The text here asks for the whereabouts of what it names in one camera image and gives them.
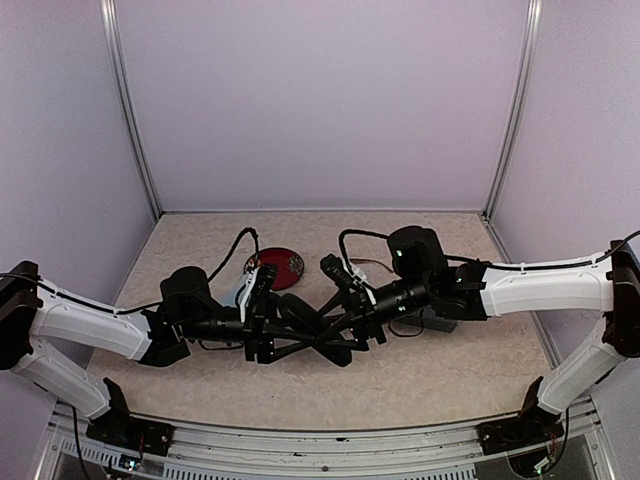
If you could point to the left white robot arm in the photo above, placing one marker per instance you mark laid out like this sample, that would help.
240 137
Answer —
34 311

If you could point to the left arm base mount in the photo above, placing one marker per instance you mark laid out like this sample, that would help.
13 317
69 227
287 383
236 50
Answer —
118 427

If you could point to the left aluminium frame post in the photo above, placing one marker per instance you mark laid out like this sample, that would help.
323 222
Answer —
108 9

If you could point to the front aluminium rail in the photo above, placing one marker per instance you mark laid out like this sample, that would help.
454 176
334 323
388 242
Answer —
206 451

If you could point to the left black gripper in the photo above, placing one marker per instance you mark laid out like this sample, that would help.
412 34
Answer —
258 338

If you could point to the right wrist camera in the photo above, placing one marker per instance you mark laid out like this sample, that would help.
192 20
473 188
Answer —
348 278

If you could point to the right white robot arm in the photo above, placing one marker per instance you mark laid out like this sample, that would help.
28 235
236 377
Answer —
476 290

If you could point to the red floral round case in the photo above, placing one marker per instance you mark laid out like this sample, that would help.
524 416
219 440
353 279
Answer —
290 265

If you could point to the black hard glasses case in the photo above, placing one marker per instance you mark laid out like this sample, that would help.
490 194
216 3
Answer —
300 316

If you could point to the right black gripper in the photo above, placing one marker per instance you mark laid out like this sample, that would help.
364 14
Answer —
361 317

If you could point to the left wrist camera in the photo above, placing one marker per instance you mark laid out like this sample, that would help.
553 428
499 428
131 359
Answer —
258 281

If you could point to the grey green glasses case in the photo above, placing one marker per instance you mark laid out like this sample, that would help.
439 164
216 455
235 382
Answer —
427 319

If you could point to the aluminium frame post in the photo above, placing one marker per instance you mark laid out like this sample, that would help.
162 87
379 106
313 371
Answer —
516 110
108 9

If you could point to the right aluminium frame post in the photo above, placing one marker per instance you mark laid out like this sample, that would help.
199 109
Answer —
516 110

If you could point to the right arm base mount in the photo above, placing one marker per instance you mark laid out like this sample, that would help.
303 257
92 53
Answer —
532 425

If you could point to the brown frame sunglasses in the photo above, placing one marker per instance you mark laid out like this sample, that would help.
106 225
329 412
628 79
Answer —
366 261

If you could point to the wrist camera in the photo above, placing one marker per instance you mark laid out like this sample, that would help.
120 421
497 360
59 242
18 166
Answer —
258 281
348 278

